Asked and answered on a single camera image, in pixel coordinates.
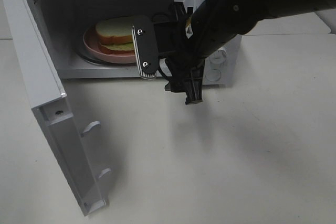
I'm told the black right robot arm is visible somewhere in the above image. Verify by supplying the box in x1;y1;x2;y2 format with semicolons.
165;0;335;104

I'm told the glass microwave turntable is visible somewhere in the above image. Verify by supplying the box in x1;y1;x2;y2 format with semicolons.
74;49;136;66

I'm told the round white door button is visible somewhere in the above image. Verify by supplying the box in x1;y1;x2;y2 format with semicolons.
205;69;222;82

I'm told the pink round plate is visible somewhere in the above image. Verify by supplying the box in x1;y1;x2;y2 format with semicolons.
83;26;136;65

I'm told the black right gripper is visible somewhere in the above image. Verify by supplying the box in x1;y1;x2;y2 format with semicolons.
165;2;204;105

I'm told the white microwave door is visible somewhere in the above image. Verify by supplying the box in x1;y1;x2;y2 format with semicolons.
3;0;108;216

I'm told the white bread sandwich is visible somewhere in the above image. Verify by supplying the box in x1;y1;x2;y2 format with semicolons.
94;16;134;54

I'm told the lower white microwave knob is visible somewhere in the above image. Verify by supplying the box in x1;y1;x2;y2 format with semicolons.
208;48;227;65

